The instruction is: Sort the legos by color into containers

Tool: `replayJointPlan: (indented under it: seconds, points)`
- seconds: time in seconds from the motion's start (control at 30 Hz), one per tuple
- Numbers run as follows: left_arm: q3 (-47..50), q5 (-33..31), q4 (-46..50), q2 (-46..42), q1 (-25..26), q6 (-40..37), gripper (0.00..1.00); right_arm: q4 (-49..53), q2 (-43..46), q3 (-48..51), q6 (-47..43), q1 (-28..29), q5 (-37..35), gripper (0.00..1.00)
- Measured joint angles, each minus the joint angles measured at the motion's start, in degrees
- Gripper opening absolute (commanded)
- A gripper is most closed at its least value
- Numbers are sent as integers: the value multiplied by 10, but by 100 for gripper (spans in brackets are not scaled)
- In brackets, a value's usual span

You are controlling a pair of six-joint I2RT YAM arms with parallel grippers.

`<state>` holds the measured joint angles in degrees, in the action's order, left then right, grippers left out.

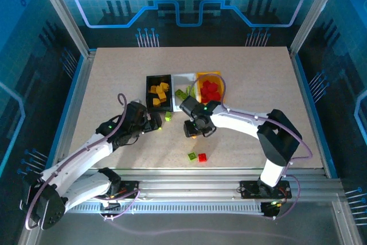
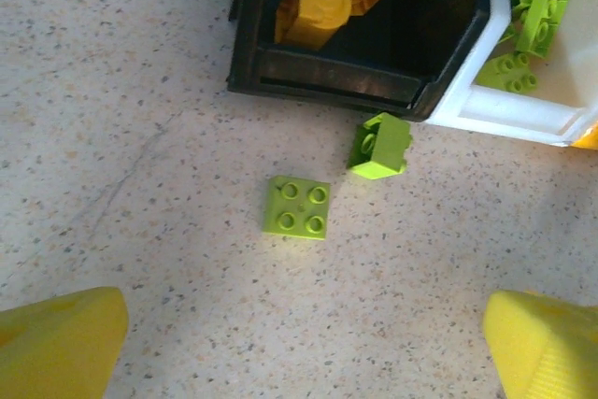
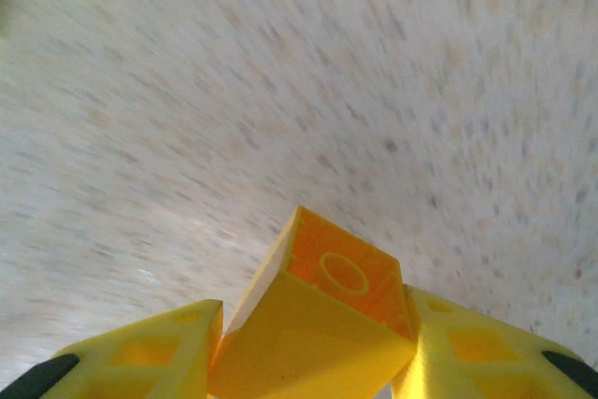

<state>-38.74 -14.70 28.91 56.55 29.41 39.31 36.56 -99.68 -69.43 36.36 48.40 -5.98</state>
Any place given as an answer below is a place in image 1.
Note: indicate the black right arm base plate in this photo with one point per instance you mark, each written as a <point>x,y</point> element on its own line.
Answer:
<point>249,190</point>

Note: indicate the green lego brick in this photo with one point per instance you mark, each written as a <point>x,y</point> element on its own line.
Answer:
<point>168,116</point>
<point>192,156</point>
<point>188,90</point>
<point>180,93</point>
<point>194,93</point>

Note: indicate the aluminium side rail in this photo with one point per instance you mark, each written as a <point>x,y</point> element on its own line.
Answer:
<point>71,107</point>
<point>312,113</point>

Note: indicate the aluminium frame post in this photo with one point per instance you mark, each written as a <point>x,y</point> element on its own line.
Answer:
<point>315,9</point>
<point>63,12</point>

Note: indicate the black plastic bin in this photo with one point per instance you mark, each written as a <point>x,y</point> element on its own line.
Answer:
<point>149,95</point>

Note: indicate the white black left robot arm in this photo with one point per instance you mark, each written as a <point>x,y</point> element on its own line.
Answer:
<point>80,156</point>

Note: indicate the red lego brick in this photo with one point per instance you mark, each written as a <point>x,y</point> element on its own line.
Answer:
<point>214,96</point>
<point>206,84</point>
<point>204,91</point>
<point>214,87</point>
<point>203,157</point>
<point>205,100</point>

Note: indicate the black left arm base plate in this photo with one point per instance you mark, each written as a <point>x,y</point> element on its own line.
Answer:
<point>129,189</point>

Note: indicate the white plastic bin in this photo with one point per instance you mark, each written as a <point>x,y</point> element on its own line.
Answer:
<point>183,80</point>

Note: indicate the aluminium front rail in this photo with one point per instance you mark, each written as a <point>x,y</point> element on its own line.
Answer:
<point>186,183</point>

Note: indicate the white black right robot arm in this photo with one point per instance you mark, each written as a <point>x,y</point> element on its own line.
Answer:
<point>243,121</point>

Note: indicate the yellow plastic bin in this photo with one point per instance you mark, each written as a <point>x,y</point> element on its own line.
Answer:
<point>209,74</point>

